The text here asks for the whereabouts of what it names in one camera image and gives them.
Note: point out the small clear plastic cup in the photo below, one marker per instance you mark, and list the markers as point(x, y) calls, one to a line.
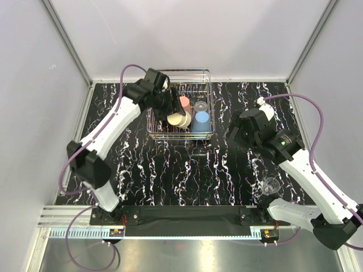
point(270, 186)

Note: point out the black base bar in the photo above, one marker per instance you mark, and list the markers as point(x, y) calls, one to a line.
point(183, 221)

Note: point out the pink plastic cup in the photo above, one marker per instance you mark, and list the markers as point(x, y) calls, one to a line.
point(185, 103)

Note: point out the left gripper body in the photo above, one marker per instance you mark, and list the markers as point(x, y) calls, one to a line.
point(163, 105)

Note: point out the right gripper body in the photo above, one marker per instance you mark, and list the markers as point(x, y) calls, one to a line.
point(241, 138)

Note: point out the blue plastic cup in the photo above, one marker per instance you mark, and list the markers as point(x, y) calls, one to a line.
point(201, 122)

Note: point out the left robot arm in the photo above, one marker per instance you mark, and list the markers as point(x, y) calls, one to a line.
point(86, 159)

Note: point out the metal cup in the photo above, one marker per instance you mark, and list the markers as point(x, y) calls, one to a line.
point(173, 119)

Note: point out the clear faceted glass tumbler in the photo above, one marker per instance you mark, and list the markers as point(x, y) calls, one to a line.
point(201, 106)

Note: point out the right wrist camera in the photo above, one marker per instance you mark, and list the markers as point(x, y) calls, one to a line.
point(262, 105)

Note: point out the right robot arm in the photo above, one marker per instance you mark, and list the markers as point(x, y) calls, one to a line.
point(336, 217)

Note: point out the wire dish rack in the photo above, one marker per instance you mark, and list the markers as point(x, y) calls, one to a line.
point(195, 84)

